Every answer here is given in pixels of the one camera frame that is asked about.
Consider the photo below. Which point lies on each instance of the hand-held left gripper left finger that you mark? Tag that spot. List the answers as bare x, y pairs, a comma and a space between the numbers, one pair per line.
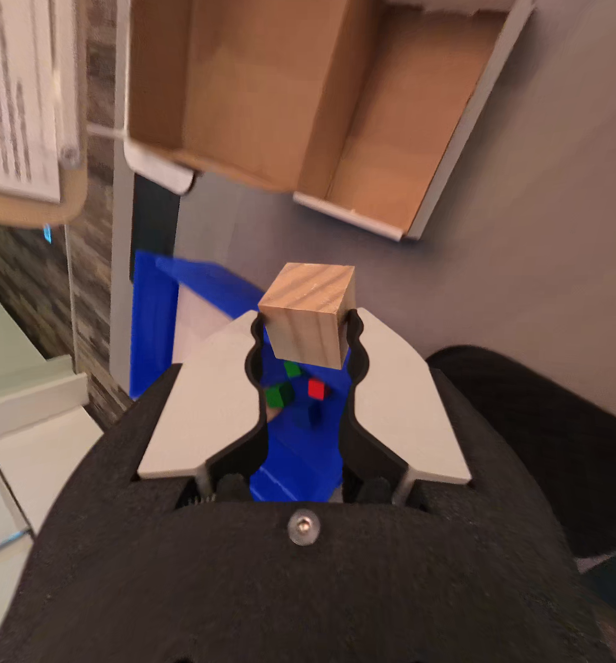
204, 404

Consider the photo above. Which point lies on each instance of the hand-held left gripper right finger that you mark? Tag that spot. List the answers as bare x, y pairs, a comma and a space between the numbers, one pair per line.
406, 409

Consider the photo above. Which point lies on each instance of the blue cube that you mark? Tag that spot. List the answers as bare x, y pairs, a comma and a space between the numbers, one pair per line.
315, 414

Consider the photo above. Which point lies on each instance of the blue plastic bin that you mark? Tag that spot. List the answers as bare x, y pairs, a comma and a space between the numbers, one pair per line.
152, 321

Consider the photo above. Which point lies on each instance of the natural wooden cube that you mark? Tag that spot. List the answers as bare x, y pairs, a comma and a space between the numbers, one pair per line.
308, 316

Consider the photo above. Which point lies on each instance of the white cardboard mailer box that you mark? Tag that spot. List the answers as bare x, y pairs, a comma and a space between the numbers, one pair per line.
266, 88

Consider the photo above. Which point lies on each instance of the green cube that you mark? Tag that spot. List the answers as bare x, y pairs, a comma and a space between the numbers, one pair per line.
292, 369
279, 396

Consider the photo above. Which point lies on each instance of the red cube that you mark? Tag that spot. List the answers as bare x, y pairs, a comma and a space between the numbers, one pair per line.
317, 389

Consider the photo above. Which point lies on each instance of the pale cabinet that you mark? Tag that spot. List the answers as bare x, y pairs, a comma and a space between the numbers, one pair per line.
23, 373

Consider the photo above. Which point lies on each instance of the small blue sign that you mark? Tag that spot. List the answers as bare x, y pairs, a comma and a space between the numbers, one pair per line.
47, 234

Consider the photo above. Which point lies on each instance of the white stand base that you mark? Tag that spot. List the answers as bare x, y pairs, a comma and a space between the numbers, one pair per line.
160, 168

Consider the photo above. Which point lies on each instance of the clipboard with instruction sheet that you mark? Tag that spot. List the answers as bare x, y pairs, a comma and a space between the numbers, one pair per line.
28, 210

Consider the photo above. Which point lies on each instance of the metal stand rod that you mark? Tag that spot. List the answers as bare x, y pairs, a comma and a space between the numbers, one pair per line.
106, 132

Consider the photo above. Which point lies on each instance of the printed instruction sheet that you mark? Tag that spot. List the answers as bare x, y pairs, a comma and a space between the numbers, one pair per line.
13, 93

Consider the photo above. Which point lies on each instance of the white bracket bar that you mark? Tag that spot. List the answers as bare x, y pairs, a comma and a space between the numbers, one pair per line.
67, 77

